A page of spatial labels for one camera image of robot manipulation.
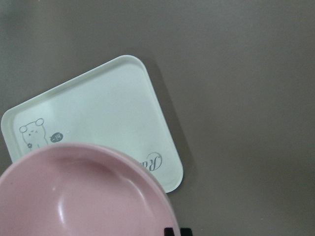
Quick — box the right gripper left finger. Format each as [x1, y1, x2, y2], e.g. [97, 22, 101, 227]
[164, 227, 175, 236]

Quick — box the small pink bowl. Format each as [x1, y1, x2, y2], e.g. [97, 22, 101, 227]
[0, 144, 180, 236]

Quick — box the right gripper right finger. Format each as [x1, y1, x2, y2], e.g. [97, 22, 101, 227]
[180, 223, 193, 236]

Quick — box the cream rectangular serving tray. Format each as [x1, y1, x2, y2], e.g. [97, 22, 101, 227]
[1, 55, 184, 193]

